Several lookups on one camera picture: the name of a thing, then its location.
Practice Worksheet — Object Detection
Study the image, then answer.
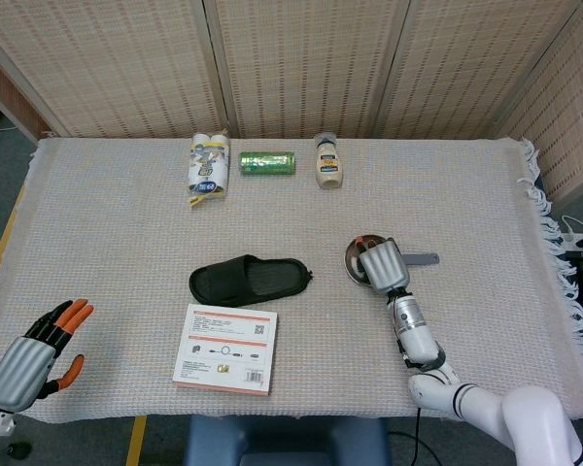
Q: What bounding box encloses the green wrapped roll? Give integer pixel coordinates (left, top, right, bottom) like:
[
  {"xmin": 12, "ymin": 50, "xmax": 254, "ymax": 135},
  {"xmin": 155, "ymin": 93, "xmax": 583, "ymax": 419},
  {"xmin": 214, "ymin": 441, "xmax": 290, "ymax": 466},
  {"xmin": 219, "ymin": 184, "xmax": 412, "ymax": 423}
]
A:
[{"xmin": 238, "ymin": 150, "xmax": 298, "ymax": 177}]

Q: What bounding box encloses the cream mayonnaise bottle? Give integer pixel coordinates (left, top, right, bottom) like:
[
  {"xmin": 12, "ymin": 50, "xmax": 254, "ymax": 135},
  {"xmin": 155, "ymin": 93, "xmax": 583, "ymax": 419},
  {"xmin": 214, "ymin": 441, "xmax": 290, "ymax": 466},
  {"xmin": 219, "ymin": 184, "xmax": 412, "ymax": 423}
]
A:
[{"xmin": 313, "ymin": 131, "xmax": 346, "ymax": 191}]

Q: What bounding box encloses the beige woven tablecloth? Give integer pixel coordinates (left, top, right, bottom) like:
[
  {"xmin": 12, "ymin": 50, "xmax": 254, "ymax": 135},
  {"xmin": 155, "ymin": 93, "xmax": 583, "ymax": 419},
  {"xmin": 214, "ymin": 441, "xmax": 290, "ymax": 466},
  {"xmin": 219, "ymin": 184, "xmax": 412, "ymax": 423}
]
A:
[{"xmin": 0, "ymin": 136, "xmax": 583, "ymax": 424}]

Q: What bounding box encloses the blue padded seat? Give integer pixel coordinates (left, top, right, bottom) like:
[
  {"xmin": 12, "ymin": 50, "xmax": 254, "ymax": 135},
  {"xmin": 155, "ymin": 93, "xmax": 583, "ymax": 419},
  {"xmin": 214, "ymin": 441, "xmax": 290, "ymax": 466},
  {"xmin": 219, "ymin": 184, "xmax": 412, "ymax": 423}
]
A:
[{"xmin": 182, "ymin": 414, "xmax": 393, "ymax": 466}]

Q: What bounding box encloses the white orange product box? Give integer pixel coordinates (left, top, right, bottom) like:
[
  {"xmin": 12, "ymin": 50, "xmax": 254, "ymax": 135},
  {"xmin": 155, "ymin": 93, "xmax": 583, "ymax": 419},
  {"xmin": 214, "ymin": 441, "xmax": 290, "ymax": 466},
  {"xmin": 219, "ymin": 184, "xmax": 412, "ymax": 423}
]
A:
[{"xmin": 172, "ymin": 302, "xmax": 280, "ymax": 398}]

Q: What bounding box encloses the black floor cable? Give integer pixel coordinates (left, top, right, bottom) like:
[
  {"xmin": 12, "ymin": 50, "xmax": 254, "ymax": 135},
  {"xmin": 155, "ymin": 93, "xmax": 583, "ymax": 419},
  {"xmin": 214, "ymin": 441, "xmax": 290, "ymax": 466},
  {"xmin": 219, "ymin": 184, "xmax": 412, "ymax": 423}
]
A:
[{"xmin": 387, "ymin": 407, "xmax": 451, "ymax": 466}]

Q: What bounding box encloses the black rubber slipper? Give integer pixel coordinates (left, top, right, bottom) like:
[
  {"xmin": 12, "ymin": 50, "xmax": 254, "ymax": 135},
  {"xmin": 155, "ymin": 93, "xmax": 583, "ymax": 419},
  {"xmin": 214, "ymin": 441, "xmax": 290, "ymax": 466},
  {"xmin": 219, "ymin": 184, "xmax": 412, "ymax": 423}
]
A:
[{"xmin": 189, "ymin": 253, "xmax": 316, "ymax": 309}]

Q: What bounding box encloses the white roll pack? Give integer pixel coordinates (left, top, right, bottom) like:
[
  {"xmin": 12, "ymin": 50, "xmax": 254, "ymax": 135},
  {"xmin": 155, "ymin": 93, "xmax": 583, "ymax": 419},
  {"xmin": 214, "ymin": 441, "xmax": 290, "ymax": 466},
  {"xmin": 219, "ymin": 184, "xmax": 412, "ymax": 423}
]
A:
[{"xmin": 187, "ymin": 131, "xmax": 231, "ymax": 210}]

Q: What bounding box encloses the white clip with cable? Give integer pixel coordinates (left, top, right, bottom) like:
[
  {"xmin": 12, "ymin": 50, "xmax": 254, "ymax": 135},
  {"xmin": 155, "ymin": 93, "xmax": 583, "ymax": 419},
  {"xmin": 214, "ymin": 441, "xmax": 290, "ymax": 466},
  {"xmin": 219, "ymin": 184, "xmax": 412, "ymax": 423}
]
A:
[{"xmin": 557, "ymin": 215, "xmax": 583, "ymax": 251}]

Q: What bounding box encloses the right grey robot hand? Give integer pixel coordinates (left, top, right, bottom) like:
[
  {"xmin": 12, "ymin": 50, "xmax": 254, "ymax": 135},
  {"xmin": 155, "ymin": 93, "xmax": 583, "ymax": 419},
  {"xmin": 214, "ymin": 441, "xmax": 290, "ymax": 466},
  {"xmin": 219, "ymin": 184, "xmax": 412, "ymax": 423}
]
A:
[{"xmin": 354, "ymin": 236, "xmax": 412, "ymax": 295}]

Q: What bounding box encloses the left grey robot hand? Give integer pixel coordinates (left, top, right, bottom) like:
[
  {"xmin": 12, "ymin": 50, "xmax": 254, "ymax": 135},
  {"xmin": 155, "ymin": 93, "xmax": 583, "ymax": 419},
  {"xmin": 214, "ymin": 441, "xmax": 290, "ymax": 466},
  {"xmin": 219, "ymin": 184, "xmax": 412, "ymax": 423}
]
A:
[{"xmin": 0, "ymin": 298, "xmax": 95, "ymax": 415}]

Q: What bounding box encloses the bamboo folding screen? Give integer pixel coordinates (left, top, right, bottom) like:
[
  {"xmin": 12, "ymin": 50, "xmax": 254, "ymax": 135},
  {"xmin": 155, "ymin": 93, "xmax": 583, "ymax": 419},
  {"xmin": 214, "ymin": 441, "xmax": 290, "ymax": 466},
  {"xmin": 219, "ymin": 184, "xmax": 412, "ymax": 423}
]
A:
[{"xmin": 0, "ymin": 0, "xmax": 583, "ymax": 205}]

